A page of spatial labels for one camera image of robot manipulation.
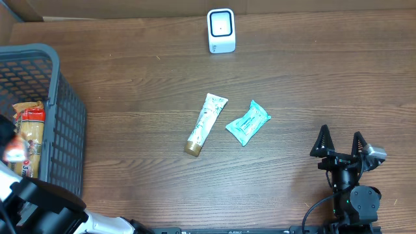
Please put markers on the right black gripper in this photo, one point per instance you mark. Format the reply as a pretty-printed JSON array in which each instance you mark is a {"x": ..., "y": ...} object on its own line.
[{"x": 333, "y": 157}]

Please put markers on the teal wet wipes pack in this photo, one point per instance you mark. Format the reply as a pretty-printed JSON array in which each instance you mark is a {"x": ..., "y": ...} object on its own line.
[{"x": 243, "y": 129}]

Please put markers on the white cream tube gold cap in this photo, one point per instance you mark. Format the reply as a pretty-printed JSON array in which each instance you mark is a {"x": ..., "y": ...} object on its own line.
[{"x": 209, "y": 113}]

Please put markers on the orange spaghetti pack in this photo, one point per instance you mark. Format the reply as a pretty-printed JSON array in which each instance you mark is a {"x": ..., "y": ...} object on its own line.
[{"x": 29, "y": 121}]

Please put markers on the small orange snack packet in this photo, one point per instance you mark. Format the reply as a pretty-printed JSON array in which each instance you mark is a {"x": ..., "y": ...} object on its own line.
[{"x": 17, "y": 150}]

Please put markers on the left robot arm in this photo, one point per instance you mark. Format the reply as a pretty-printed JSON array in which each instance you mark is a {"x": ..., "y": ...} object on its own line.
[{"x": 30, "y": 205}]

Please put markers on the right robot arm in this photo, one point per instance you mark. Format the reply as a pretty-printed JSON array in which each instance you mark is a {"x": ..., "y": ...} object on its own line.
[{"x": 355, "y": 206}]

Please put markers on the grey plastic basket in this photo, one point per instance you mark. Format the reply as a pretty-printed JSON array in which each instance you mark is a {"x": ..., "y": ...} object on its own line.
[{"x": 32, "y": 73}]

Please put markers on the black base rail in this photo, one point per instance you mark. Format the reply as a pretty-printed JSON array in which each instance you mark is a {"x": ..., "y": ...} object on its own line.
[{"x": 287, "y": 230}]

